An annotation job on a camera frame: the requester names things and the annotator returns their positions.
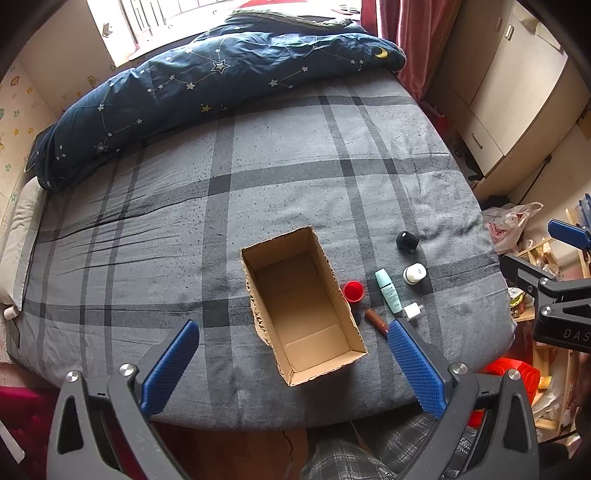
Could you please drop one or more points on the black round cap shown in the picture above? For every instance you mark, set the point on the black round cap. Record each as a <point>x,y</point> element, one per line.
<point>407,241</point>

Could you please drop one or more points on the window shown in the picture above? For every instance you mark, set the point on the window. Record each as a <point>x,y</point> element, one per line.
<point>152,23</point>

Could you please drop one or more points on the white charger plug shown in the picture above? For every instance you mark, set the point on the white charger plug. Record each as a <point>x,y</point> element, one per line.
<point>412,311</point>

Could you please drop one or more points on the pale green cosmetic bottle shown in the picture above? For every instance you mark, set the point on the pale green cosmetic bottle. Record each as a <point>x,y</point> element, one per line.
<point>387,290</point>

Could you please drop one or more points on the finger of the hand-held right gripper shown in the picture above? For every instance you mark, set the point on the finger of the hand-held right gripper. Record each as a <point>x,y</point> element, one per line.
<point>570,233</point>
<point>526,274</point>

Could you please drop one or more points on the cardboard box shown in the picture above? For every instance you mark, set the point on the cardboard box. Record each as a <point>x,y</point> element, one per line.
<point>304,314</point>

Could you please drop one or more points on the person's plaid trouser legs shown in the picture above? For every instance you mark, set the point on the person's plaid trouser legs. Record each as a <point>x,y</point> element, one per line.
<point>341,457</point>

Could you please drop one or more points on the white cream jar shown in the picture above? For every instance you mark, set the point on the white cream jar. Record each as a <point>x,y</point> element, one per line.
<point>414,274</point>

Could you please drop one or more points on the red curtain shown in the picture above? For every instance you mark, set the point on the red curtain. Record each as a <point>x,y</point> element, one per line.
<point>415,32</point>

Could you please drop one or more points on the cream wardrobe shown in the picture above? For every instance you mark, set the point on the cream wardrobe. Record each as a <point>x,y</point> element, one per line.
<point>517,92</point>

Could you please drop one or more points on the maroon cloth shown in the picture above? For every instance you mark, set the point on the maroon cloth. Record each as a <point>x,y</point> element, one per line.
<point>23,415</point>

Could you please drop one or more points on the grey plaid bed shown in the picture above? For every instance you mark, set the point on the grey plaid bed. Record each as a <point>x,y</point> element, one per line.
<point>184,230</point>

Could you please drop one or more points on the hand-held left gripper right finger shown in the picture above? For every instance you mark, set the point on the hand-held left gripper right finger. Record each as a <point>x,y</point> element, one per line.
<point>415,364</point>

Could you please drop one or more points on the beige pillow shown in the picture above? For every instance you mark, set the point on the beige pillow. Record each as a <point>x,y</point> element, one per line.
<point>23,230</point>

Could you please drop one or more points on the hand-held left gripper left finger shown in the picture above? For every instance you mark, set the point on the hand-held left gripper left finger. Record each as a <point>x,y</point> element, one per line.
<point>171,364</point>

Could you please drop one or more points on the navy star print duvet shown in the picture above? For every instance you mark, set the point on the navy star print duvet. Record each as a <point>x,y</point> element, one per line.
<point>184,87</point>

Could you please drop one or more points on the clear plastic bag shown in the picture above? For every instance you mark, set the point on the clear plastic bag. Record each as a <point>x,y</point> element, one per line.
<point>510,226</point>

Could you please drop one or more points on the red plastic cup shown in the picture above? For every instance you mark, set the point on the red plastic cup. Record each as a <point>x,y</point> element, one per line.
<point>354,293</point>

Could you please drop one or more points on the brown lipstick tube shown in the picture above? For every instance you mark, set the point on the brown lipstick tube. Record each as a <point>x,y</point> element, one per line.
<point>374,318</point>

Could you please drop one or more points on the red plastic crate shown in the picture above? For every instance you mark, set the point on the red plastic crate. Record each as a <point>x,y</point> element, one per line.
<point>503,367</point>

